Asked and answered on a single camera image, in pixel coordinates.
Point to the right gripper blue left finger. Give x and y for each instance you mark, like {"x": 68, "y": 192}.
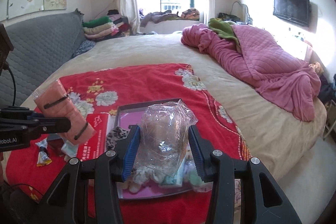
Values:
{"x": 130, "y": 149}

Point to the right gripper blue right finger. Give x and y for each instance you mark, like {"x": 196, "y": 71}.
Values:
{"x": 200, "y": 149}

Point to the small teddy bear pink dress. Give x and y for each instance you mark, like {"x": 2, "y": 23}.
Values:
{"x": 136, "y": 182}

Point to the white lace scrunchie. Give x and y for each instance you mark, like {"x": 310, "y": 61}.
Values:
{"x": 152, "y": 174}

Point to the clear plastic bag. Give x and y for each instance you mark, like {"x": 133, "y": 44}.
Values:
{"x": 164, "y": 136}

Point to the leopard print cloth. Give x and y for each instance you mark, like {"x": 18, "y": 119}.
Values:
{"x": 114, "y": 136}

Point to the green white patterned tissue pack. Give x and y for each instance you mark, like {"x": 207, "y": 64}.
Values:
{"x": 173, "y": 182}

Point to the mint green item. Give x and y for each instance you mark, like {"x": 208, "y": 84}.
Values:
{"x": 196, "y": 182}

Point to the shallow box tray pink book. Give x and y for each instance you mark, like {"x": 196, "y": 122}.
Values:
{"x": 129, "y": 115}

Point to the dark blue small box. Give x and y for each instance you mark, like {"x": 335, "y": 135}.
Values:
{"x": 55, "y": 142}

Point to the red floral blanket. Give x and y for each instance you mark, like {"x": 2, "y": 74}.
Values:
{"x": 106, "y": 90}

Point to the red tissue pack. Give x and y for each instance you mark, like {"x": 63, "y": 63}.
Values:
{"x": 102, "y": 123}

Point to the beige bed sheet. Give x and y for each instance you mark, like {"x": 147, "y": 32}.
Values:
{"x": 272, "y": 134}

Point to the grey quilted headboard cover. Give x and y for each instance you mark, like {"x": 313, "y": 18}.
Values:
{"x": 41, "y": 46}

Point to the pink quilted comforter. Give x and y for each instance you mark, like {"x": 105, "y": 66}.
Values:
{"x": 253, "y": 56}

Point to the green blanket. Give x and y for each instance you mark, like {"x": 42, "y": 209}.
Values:
{"x": 223, "y": 30}

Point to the clothes pile on windowsill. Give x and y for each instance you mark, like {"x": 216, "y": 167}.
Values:
{"x": 157, "y": 17}

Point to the stack of folded clothes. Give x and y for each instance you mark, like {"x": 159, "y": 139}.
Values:
{"x": 111, "y": 26}

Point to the dark clothes on stool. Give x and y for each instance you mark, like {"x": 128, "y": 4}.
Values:
{"x": 327, "y": 90}

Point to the wall mounted black television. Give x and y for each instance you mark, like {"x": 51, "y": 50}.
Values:
{"x": 294, "y": 11}

